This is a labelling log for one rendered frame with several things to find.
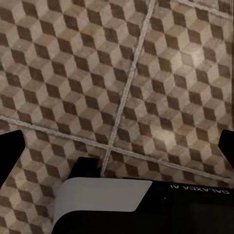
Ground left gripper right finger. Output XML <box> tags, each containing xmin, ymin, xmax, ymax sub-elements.
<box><xmin>218</xmin><ymin>130</ymin><xmax>234</xmax><ymax>169</ymax></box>

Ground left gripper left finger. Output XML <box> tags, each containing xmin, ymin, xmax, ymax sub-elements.
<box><xmin>0</xmin><ymin>130</ymin><xmax>25</xmax><ymax>188</ymax></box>

